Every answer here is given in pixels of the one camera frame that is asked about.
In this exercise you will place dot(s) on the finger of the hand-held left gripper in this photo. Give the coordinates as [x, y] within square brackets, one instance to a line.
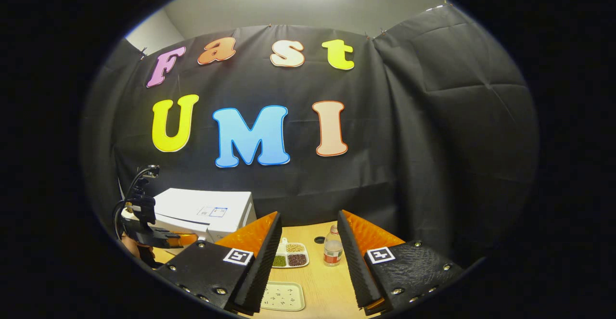
[163, 239]

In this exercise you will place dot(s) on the black backdrop cloth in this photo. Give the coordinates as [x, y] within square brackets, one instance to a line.
[433, 141]

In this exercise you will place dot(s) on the divided dish of beans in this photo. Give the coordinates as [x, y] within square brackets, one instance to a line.
[296, 260]

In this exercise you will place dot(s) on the white microwave oven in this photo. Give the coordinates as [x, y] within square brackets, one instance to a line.
[192, 203]

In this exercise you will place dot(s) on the cream rectangular tray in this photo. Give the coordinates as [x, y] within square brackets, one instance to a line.
[284, 297]

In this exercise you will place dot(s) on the red label water bottle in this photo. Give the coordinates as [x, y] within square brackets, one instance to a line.
[333, 251]

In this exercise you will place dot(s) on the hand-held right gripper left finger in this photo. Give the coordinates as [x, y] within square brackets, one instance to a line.
[211, 271]

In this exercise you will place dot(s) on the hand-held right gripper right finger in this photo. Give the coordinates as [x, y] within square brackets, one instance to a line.
[414, 271]

